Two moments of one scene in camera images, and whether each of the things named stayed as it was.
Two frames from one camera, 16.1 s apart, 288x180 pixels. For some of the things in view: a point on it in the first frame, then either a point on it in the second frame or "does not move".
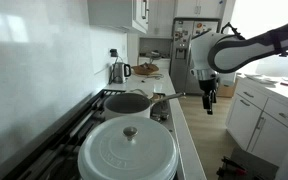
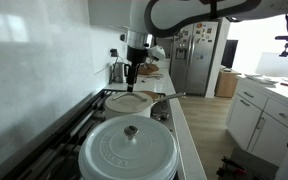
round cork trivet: (156, 97) does not move
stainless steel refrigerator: (180, 66) does not move
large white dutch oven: (129, 148) does not move
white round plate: (143, 91) to (128, 102)
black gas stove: (57, 158) does not move
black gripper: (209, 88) to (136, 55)
